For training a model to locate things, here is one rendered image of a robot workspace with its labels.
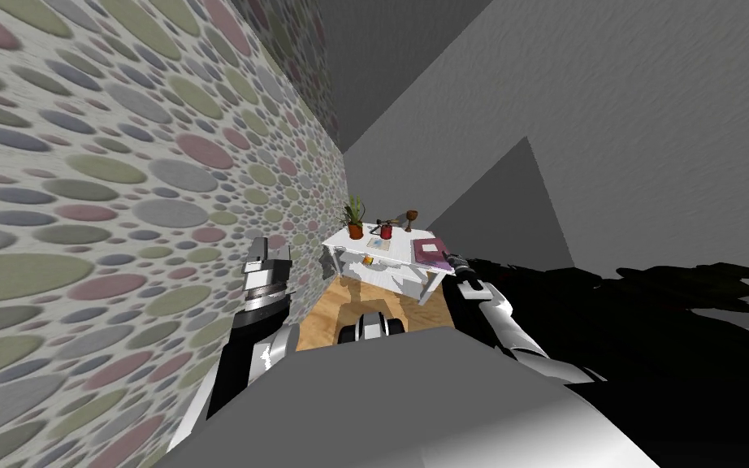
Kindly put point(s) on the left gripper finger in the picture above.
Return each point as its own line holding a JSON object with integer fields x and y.
{"x": 259, "y": 249}

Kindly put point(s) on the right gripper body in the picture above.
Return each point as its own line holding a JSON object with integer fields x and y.
{"x": 460, "y": 265}

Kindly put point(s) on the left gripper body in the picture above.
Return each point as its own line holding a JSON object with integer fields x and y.
{"x": 267, "y": 274}

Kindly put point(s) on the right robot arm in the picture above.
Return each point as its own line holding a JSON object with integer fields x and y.
{"x": 511, "y": 331}

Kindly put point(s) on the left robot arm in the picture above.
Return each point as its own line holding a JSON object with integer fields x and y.
{"x": 251, "y": 344}

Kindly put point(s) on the purple book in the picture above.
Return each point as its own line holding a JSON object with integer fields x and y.
{"x": 430, "y": 252}

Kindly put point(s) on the white table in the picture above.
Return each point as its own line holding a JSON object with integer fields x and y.
{"x": 400, "y": 257}

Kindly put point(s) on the brown wooden goblet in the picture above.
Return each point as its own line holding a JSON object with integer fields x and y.
{"x": 411, "y": 220}

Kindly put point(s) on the red mug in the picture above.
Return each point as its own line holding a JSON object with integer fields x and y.
{"x": 385, "y": 231}

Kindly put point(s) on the pale small book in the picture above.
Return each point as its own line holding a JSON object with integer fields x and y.
{"x": 378, "y": 244}

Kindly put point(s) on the green plant in orange pot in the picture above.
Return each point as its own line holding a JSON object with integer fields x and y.
{"x": 354, "y": 221}

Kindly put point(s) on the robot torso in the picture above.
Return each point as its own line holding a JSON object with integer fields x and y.
{"x": 413, "y": 403}

